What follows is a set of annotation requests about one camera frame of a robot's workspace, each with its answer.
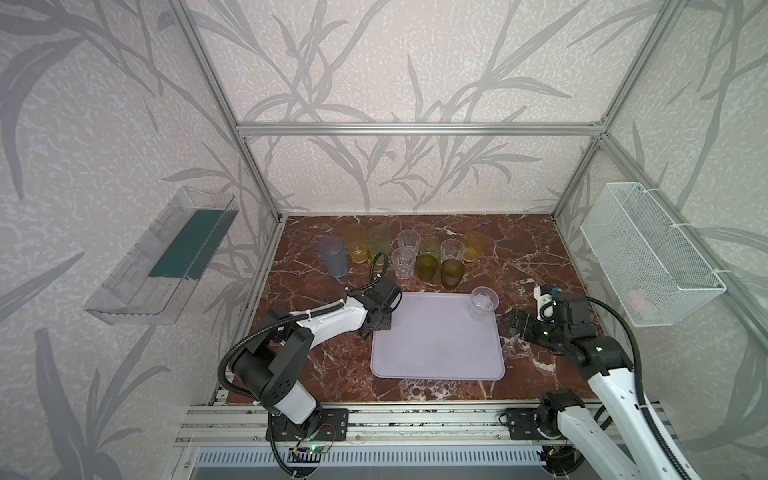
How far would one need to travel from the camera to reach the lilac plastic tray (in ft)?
2.71

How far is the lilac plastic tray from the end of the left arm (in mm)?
26

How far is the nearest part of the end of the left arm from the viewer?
671 millimetres
